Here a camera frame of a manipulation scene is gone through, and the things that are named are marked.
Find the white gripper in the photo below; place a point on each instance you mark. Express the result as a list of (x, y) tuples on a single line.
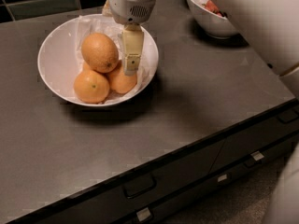
[(129, 8)]

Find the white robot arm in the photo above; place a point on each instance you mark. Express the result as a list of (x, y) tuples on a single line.
[(273, 32)]

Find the top orange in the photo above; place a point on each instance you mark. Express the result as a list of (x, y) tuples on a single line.
[(100, 52)]

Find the orange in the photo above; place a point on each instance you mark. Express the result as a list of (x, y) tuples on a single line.
[(100, 52), (91, 87), (119, 82)]

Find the white paper liner in bowl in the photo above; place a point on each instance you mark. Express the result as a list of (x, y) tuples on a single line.
[(111, 55)]

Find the right orange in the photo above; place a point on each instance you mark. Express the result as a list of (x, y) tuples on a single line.
[(119, 82)]

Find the white bowl with oranges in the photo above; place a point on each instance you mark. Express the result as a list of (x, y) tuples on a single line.
[(60, 61)]

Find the front left orange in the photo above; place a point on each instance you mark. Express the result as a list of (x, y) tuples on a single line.
[(91, 87)]

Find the white bowl with strawberries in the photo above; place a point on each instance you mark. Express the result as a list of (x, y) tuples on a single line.
[(211, 23)]

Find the red strawberries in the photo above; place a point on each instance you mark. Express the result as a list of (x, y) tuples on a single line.
[(210, 6)]

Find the right drawer front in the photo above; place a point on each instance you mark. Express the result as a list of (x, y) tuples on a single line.
[(252, 134)]

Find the drawer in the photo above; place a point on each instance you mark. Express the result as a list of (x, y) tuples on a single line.
[(252, 134), (122, 195), (177, 200)]

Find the left drawer front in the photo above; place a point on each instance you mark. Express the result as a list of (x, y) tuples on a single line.
[(122, 195)]

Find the lower drawer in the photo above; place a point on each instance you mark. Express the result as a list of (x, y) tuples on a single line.
[(177, 200)]

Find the left drawer handle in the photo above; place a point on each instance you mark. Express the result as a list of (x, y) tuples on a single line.
[(138, 186)]

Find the drawer handle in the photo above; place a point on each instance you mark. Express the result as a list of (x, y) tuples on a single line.
[(289, 115), (138, 186)]

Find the right drawer handle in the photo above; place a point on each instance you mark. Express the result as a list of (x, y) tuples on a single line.
[(289, 115)]

